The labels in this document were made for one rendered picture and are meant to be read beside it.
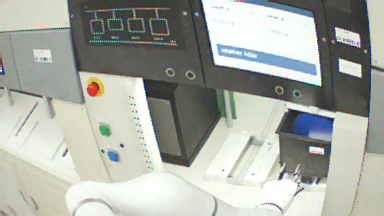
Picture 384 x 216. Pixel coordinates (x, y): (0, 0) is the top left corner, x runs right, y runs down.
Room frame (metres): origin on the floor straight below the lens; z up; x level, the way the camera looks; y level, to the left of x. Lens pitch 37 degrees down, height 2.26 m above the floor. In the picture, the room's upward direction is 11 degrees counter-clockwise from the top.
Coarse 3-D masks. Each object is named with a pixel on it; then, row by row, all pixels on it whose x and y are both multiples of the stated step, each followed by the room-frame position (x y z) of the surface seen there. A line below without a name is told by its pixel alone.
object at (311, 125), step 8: (296, 120) 1.38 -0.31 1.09; (304, 120) 1.36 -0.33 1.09; (312, 120) 1.34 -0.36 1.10; (320, 120) 1.32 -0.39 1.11; (296, 128) 1.38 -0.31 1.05; (304, 128) 1.36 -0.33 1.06; (312, 128) 1.34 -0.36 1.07; (320, 128) 1.32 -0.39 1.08; (328, 128) 1.30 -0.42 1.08; (312, 136) 1.34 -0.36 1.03; (320, 136) 1.32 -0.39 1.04; (328, 136) 1.30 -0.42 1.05
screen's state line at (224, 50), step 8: (224, 48) 1.15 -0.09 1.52; (232, 48) 1.14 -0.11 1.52; (240, 48) 1.13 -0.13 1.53; (224, 56) 1.15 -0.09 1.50; (232, 56) 1.14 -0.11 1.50; (240, 56) 1.13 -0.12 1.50; (248, 56) 1.12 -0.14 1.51; (256, 56) 1.11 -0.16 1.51; (264, 56) 1.10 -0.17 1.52; (272, 56) 1.09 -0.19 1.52; (280, 56) 1.08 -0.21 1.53; (272, 64) 1.09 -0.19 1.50; (280, 64) 1.08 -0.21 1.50; (288, 64) 1.07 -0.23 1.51; (296, 64) 1.06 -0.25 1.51; (304, 64) 1.05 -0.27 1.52; (312, 64) 1.04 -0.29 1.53; (304, 72) 1.05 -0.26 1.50; (312, 72) 1.04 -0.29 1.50
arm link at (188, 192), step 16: (144, 176) 0.77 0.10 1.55; (160, 176) 0.76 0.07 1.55; (176, 176) 0.78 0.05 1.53; (80, 192) 0.76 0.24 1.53; (96, 192) 0.76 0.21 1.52; (112, 192) 0.75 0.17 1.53; (128, 192) 0.73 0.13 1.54; (144, 192) 0.73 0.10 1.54; (160, 192) 0.73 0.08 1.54; (176, 192) 0.74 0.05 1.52; (192, 192) 0.76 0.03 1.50; (208, 192) 0.80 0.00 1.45; (112, 208) 0.75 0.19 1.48; (128, 208) 0.73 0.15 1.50; (144, 208) 0.72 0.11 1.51; (160, 208) 0.72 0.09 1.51; (176, 208) 0.72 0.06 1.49; (192, 208) 0.74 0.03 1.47; (208, 208) 0.76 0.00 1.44
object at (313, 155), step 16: (288, 112) 1.38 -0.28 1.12; (320, 112) 1.31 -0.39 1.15; (288, 128) 1.37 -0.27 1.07; (288, 144) 1.29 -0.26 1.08; (304, 144) 1.25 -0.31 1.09; (320, 144) 1.21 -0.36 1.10; (288, 160) 1.29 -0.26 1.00; (304, 160) 1.25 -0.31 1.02; (320, 160) 1.21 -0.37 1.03; (320, 176) 1.21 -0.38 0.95
